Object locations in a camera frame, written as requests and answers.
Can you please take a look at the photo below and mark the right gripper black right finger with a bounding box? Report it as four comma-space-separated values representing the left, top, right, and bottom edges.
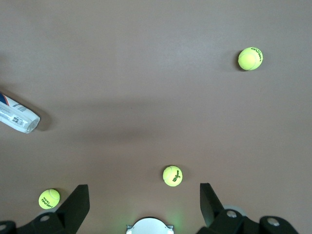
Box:
196, 182, 302, 234

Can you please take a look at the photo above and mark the white blue tennis ball can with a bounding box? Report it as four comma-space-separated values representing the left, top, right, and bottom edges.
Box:
0, 92, 41, 134

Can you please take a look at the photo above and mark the brown table mat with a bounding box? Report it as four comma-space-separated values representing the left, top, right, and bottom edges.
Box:
0, 0, 312, 234

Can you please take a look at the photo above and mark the yellow Wilson tennis ball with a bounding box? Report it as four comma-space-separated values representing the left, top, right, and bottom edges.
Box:
162, 165, 183, 187

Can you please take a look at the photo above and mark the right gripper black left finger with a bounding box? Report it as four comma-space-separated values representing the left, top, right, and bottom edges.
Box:
0, 184, 90, 234

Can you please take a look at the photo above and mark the yellow Head Team tennis ball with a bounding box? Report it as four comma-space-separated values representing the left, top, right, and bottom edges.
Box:
38, 188, 61, 210

